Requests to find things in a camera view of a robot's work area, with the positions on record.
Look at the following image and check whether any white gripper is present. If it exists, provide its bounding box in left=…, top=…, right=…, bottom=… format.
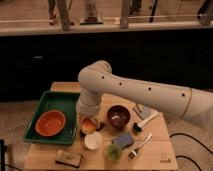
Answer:
left=76, top=89, right=101, bottom=117

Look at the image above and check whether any red yellow apple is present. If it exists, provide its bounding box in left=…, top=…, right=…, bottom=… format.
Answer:
left=81, top=118, right=96, bottom=134

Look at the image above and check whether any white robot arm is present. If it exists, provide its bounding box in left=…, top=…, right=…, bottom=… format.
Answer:
left=76, top=60, right=213, bottom=134

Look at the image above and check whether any white paper cup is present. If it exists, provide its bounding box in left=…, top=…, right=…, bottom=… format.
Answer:
left=84, top=132, right=102, bottom=151

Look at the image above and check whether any green cup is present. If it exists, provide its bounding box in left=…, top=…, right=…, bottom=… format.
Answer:
left=106, top=144, right=122, bottom=161

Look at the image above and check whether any green plastic tray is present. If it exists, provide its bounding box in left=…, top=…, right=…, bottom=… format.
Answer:
left=24, top=91, right=79, bottom=145

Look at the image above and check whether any dark brown bowl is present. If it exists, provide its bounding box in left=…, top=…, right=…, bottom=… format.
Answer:
left=107, top=105, right=130, bottom=130

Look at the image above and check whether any orange bowl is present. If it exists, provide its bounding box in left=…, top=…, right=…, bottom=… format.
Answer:
left=35, top=110, right=66, bottom=137

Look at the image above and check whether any wooden table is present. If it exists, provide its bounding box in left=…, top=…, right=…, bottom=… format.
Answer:
left=23, top=81, right=179, bottom=171

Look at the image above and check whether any blue sponge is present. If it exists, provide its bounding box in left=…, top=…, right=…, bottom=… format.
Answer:
left=112, top=132, right=134, bottom=149

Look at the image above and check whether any grey spatula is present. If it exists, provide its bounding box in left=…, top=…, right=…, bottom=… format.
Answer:
left=133, top=104, right=150, bottom=120

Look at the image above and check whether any brown wooden block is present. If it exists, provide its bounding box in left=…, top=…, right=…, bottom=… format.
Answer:
left=55, top=150, right=82, bottom=168

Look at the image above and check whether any silver fork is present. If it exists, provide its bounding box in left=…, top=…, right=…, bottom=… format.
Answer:
left=128, top=133, right=152, bottom=160

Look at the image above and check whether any white handled black brush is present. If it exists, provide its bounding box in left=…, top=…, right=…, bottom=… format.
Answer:
left=133, top=112, right=159, bottom=132

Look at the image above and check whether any black cable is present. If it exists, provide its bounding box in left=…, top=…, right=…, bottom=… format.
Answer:
left=169, top=132, right=213, bottom=171

